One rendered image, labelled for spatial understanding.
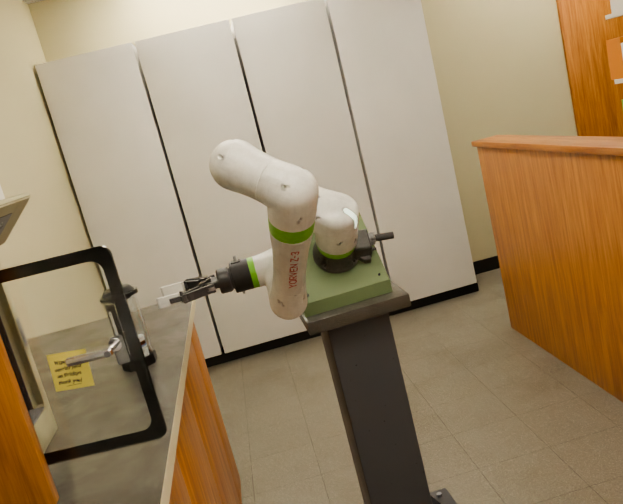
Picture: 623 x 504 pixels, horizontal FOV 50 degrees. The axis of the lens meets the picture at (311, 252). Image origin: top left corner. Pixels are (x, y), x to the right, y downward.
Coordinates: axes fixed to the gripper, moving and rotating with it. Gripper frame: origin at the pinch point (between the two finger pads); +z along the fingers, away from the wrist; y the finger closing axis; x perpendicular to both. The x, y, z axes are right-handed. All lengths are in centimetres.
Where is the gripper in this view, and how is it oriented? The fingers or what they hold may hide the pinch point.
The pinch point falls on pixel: (163, 296)
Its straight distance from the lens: 198.3
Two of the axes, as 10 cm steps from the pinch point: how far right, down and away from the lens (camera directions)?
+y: 1.3, 1.8, -9.7
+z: -9.6, 2.6, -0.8
